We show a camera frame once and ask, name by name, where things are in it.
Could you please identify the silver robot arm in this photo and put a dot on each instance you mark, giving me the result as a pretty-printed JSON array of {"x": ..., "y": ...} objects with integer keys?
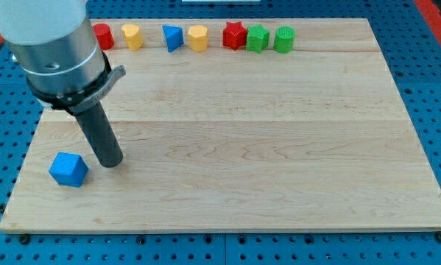
[{"x": 54, "y": 43}]

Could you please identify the wooden board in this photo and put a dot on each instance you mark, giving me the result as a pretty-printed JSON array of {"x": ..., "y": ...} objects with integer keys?
[{"x": 317, "y": 140}]

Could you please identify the red star block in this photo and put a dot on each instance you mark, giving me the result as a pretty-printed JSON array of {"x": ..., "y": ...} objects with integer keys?
[{"x": 234, "y": 35}]

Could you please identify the yellow hexagon block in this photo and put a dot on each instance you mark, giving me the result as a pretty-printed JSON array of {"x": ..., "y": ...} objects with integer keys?
[{"x": 198, "y": 38}]

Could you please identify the green star block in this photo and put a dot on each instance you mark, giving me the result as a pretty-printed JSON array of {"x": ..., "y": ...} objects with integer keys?
[{"x": 257, "y": 38}]

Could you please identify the blue triangle block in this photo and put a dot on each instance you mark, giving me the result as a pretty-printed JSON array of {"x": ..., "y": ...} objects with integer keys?
[{"x": 173, "y": 36}]

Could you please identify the green cylinder block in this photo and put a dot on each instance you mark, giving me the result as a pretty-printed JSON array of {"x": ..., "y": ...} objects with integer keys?
[{"x": 284, "y": 39}]

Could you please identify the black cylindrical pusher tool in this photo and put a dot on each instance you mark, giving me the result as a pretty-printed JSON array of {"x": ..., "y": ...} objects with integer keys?
[{"x": 99, "y": 134}]

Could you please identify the yellow heart block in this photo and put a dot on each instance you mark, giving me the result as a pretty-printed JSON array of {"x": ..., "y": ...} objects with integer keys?
[{"x": 132, "y": 35}]

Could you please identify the red cylinder block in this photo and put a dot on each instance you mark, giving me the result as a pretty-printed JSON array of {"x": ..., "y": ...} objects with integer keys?
[{"x": 104, "y": 36}]

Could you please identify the blue cube block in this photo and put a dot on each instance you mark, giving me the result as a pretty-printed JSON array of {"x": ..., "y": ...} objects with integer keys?
[{"x": 68, "y": 169}]

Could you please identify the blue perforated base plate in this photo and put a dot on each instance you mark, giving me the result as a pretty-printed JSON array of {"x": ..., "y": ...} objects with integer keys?
[{"x": 413, "y": 54}]

